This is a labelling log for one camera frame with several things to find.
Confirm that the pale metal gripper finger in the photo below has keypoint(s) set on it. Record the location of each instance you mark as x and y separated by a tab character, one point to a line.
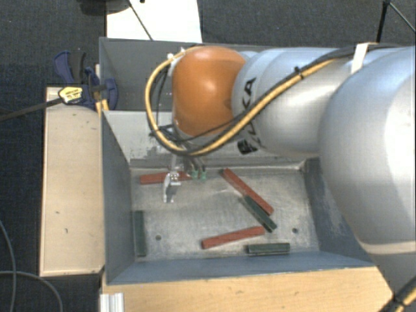
174	183
166	187

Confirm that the red-brown flat block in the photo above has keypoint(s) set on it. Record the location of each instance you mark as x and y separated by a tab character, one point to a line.
151	178
247	189
232	237

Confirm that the grey metal bin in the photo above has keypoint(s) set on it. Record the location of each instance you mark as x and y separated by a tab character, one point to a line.
201	206

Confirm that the dark green flat block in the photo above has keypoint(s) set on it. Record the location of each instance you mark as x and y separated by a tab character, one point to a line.
268	249
139	234
260	214

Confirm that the pale wood flat board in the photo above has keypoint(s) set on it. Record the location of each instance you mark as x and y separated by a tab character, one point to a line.
73	190

